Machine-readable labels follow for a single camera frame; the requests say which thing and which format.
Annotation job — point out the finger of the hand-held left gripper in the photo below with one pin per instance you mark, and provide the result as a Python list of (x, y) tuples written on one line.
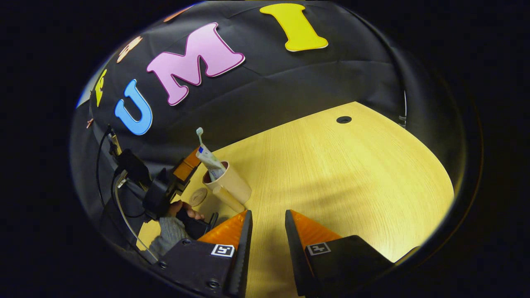
[(182, 173), (193, 158)]

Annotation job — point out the pink cloth clip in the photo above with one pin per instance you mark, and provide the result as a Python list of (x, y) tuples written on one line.
[(90, 123)]

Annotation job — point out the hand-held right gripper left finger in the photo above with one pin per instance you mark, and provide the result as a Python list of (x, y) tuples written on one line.
[(242, 256)]

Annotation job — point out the wooden desktop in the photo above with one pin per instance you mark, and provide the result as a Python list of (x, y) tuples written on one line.
[(339, 182)]

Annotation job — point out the round brown coaster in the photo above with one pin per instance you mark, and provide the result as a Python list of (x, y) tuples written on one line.
[(198, 197)]

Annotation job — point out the beige cup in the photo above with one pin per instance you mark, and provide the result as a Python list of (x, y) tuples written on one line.
[(234, 186)]

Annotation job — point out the white toothbrush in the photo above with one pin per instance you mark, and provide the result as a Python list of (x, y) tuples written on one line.
[(200, 134)]

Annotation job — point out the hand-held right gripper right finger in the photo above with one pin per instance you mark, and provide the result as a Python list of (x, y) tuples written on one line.
[(295, 256)]

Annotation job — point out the black backdrop cloth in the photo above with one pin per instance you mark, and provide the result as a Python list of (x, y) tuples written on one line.
[(290, 82)]

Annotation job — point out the round black desk grommet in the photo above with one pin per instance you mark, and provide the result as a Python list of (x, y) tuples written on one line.
[(343, 119)]

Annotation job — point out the white toothpaste tube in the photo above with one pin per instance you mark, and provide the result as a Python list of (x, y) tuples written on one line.
[(209, 161)]

